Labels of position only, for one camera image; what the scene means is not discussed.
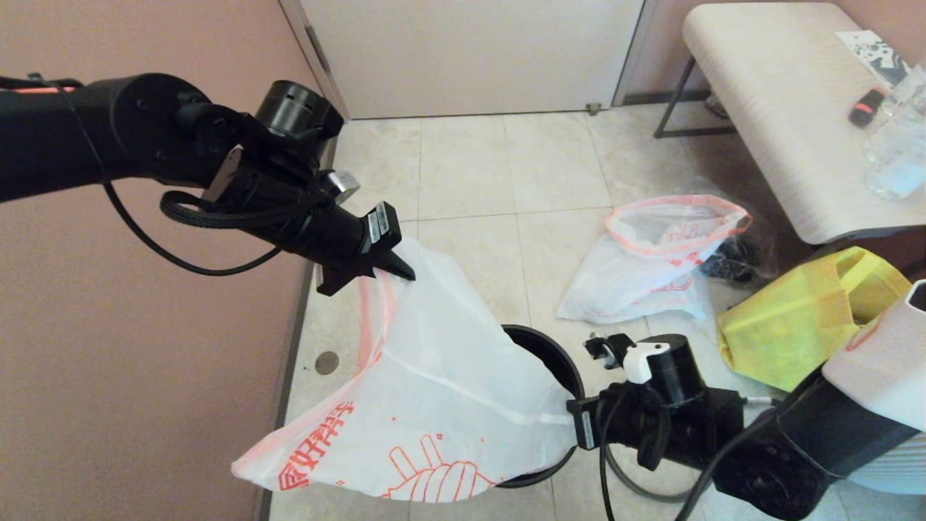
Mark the white plastic bag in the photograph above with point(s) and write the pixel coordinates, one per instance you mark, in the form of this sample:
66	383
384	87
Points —
629	282

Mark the clear water bottle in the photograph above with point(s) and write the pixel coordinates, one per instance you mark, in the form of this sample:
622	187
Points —
901	159

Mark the clear bag with dark contents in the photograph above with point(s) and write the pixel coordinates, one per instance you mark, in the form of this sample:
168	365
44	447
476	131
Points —
752	253

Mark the white red-print bag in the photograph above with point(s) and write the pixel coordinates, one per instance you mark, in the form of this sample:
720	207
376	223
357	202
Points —
434	376

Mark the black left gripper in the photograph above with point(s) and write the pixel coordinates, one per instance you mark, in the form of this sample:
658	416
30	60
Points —
340	235

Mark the yellow fabric tote bag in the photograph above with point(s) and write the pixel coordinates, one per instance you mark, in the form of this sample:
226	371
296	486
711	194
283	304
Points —
781	325

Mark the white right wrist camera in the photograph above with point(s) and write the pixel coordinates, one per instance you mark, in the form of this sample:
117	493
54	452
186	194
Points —
644	362

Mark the black and white leaflet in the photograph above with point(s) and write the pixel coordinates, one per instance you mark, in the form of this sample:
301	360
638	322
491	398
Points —
875	55

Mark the pale gray ribbed cylinder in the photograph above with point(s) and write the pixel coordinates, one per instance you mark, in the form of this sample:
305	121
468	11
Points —
897	470

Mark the beige door jamb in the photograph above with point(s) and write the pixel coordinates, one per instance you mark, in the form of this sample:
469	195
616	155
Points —
634	54
325	65

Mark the beige wood-grain table top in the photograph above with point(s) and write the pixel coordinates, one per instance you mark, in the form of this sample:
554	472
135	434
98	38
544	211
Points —
781	116

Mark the black round trash bin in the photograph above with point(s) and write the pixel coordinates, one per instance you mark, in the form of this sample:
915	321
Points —
557	362

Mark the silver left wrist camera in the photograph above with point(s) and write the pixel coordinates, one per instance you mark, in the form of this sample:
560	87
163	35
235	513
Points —
346	184

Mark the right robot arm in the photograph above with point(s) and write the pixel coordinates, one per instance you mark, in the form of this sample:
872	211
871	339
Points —
796	449

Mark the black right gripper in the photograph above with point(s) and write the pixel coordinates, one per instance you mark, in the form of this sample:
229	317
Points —
622	427

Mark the round metal floor plate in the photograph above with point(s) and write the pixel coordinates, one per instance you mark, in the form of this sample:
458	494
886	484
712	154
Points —
327	362

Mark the black metal table frame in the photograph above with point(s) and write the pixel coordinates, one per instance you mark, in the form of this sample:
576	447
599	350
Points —
694	132

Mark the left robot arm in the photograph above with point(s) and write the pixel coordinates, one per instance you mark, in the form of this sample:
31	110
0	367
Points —
72	130

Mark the white door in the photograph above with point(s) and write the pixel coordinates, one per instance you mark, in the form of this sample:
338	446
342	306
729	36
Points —
470	58

